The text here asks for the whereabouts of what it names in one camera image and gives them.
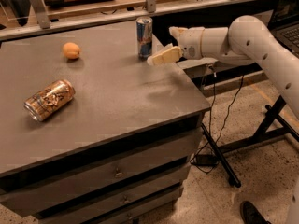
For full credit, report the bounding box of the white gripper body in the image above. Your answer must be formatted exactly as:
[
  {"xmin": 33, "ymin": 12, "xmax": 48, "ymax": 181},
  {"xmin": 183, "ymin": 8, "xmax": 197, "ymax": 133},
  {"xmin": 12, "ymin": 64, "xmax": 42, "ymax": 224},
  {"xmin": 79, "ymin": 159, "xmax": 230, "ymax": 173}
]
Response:
[{"xmin": 178, "ymin": 27, "xmax": 205, "ymax": 60}]

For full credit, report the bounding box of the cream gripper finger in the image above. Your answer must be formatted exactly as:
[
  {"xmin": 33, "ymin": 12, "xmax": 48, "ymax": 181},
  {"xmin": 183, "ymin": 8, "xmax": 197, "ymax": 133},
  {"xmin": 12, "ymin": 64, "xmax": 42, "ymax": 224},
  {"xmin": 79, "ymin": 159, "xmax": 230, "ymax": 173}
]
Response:
[
  {"xmin": 169, "ymin": 26, "xmax": 187, "ymax": 39},
  {"xmin": 147, "ymin": 46, "xmax": 183, "ymax": 65}
]

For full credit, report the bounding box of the blue silver redbull can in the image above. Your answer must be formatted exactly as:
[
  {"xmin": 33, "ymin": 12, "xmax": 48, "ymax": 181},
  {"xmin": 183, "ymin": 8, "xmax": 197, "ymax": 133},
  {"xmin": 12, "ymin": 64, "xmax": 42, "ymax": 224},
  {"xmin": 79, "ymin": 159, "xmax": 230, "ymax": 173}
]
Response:
[{"xmin": 136, "ymin": 16, "xmax": 152, "ymax": 59}]

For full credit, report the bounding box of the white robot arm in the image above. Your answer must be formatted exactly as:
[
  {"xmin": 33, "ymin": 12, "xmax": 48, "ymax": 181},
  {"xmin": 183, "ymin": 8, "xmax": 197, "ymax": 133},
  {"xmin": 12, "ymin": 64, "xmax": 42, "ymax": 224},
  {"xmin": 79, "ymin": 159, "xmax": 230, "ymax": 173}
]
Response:
[{"xmin": 147, "ymin": 16, "xmax": 299, "ymax": 146}]

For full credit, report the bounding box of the orange brown soda can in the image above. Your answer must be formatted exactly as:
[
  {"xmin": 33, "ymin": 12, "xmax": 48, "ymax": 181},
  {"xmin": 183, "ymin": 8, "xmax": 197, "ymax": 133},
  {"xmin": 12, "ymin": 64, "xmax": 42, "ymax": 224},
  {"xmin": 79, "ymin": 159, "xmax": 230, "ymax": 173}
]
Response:
[{"xmin": 24, "ymin": 79, "xmax": 76, "ymax": 121}]

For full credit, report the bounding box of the black laptop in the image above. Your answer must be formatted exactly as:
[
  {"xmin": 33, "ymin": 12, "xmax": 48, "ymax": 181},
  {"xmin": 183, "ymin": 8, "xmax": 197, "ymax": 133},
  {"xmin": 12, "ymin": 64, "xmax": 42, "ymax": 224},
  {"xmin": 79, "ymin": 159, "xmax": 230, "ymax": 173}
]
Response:
[{"xmin": 268, "ymin": 0, "xmax": 299, "ymax": 57}]

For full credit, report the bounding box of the orange apricot fruit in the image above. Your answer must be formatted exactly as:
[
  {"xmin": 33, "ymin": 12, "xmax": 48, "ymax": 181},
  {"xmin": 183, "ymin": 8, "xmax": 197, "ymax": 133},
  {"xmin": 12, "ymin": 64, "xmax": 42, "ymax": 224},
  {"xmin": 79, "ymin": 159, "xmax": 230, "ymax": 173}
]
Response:
[{"xmin": 63, "ymin": 42, "xmax": 80, "ymax": 60}]

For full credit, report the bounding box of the black power adapter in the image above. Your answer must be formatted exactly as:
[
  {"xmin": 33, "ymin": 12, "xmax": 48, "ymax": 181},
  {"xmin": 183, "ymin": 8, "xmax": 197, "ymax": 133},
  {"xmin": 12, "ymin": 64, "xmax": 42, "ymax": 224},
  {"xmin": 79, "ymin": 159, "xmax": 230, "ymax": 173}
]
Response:
[{"xmin": 194, "ymin": 155, "xmax": 218, "ymax": 167}]

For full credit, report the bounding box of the grey metal railing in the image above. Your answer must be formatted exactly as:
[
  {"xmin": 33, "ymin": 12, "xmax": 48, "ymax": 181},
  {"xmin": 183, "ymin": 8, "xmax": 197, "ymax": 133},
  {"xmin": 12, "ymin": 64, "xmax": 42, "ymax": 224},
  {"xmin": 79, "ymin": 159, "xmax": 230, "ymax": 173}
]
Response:
[{"xmin": 0, "ymin": 0, "xmax": 262, "ymax": 42}]

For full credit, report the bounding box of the black shoe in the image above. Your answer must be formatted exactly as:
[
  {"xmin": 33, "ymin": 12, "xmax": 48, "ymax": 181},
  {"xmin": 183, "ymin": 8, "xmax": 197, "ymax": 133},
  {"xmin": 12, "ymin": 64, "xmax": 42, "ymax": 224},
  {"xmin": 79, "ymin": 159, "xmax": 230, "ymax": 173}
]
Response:
[{"xmin": 240, "ymin": 201, "xmax": 271, "ymax": 224}]

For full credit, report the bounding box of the black power cable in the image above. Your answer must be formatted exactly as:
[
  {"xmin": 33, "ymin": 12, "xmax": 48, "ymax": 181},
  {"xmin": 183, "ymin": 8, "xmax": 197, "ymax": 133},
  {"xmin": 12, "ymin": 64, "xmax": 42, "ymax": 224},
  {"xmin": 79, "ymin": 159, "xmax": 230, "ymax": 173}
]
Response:
[{"xmin": 189, "ymin": 63, "xmax": 246, "ymax": 175}]

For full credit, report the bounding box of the black table leg frame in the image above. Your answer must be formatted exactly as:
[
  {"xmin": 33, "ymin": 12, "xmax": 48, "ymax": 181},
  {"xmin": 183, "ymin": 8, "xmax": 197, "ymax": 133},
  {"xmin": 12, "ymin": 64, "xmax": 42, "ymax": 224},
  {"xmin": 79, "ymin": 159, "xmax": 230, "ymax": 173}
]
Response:
[{"xmin": 202, "ymin": 96, "xmax": 299, "ymax": 188}]

